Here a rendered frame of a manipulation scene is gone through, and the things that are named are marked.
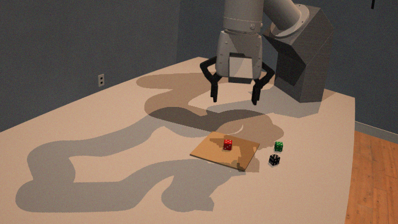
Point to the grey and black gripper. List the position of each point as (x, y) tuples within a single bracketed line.
[(250, 46)]

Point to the tan flat mat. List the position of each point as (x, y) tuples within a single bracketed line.
[(239, 157)]

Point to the black die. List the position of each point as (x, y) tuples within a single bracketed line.
[(274, 159)]

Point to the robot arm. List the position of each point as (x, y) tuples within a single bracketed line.
[(245, 17)]

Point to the green die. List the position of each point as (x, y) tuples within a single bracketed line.
[(278, 146)]

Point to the red die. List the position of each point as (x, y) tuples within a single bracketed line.
[(227, 144)]

